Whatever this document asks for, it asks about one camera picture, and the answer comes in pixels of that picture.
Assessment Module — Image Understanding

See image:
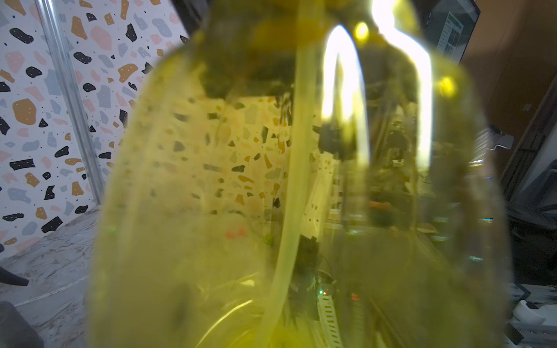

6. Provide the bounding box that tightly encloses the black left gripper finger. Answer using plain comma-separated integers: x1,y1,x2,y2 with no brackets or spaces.
1,302,44,348

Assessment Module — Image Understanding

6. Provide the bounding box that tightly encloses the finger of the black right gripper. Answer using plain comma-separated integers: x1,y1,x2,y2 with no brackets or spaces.
0,268,29,287

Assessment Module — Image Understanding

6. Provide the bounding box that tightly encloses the yellow spray bottle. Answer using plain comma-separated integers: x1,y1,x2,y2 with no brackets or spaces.
88,1,511,347

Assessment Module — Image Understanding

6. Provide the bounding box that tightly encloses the computer monitor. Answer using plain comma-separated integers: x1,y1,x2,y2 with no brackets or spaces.
416,0,481,64

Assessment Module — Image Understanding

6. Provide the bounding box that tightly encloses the aluminium corner post right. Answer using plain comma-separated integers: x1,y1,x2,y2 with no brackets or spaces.
36,0,104,204

